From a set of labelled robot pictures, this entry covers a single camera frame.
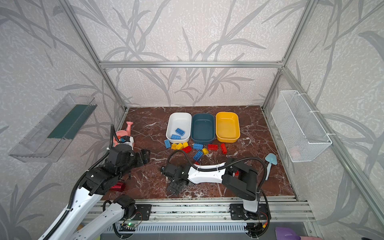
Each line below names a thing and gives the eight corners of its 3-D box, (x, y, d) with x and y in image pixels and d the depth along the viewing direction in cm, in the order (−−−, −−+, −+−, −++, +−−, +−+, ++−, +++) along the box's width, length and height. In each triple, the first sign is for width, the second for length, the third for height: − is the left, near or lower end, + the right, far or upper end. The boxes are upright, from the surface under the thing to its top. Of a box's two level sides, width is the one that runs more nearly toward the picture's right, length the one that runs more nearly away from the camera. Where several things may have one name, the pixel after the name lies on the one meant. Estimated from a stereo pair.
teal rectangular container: (191, 145, 101) (190, 139, 96) (192, 118, 116) (192, 113, 111) (216, 145, 101) (216, 139, 96) (214, 118, 116) (214, 113, 111)
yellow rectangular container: (216, 143, 102) (217, 137, 97) (214, 117, 117) (215, 111, 112) (240, 143, 102) (242, 137, 97) (235, 117, 117) (237, 111, 112)
